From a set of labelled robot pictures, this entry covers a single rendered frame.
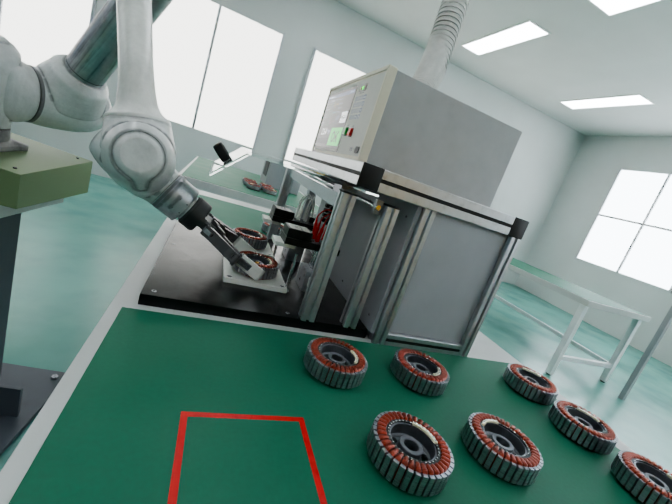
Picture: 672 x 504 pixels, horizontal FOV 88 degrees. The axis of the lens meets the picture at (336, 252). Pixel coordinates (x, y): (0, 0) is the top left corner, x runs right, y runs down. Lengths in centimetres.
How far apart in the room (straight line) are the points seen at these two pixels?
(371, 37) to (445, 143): 532
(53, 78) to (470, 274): 121
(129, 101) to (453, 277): 72
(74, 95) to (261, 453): 109
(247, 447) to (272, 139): 529
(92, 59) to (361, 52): 508
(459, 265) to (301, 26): 526
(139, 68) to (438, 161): 62
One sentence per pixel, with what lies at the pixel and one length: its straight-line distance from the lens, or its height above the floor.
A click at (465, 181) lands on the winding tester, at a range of 93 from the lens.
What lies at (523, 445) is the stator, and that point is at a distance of 68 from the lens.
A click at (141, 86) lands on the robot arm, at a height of 111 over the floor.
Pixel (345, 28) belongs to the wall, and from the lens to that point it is 603.
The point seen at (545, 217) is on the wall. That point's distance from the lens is 859.
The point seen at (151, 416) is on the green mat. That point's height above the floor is 75.
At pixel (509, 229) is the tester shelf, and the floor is 108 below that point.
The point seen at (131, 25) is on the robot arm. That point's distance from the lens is 81.
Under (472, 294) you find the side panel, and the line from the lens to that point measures 91.
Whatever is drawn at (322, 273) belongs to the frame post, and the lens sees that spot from 72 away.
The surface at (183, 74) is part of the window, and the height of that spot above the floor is 163.
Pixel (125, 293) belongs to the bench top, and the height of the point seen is 75.
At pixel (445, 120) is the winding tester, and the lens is 88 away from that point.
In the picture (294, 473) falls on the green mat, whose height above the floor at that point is 75.
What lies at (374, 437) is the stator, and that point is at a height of 78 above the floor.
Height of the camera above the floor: 108
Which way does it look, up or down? 12 degrees down
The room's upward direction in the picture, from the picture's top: 19 degrees clockwise
